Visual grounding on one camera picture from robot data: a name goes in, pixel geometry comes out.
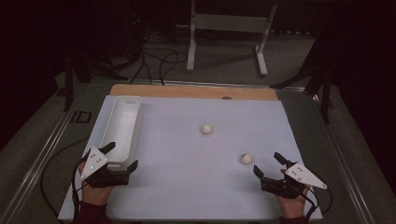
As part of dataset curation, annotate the black cable on floor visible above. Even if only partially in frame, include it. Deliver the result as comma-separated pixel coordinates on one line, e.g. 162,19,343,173
39,136,90,218

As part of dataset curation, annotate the white ball with dark mark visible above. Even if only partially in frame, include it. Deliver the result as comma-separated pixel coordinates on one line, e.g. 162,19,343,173
239,152,253,165

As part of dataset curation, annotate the black angled stand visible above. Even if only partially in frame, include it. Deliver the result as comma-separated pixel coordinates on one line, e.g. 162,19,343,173
270,18,336,125

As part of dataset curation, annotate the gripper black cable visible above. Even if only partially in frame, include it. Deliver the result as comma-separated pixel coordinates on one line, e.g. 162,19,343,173
70,153,90,223
300,171,333,223

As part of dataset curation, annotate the white plastic bin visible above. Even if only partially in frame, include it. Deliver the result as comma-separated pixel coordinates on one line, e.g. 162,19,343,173
98,95,145,172

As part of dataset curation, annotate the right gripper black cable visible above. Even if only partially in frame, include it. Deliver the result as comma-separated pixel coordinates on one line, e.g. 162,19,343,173
300,171,333,223

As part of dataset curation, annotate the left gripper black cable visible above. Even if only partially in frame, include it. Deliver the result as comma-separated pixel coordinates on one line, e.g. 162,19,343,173
70,153,90,223

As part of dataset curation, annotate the person's left hand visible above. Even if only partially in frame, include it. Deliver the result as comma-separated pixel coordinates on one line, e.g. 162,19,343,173
78,161,114,206

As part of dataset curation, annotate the grey metal stand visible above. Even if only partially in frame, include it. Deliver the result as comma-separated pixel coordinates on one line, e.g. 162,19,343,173
186,0,278,77

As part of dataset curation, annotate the pale blue table mat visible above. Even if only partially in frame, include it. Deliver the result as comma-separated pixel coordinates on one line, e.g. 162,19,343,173
57,94,323,222

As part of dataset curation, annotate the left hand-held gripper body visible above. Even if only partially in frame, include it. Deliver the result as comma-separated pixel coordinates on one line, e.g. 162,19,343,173
79,147,131,189

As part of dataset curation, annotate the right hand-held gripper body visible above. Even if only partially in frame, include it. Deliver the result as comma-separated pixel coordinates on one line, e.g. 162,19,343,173
261,161,329,200

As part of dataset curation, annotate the person's right hand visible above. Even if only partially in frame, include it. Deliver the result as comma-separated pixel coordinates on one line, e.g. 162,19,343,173
276,167,312,219

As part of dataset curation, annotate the black tripod stand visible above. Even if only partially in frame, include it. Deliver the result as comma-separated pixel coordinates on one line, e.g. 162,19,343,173
62,50,129,112

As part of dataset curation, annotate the looped black floor cable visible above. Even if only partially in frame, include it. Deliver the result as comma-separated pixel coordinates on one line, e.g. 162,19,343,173
129,31,189,86

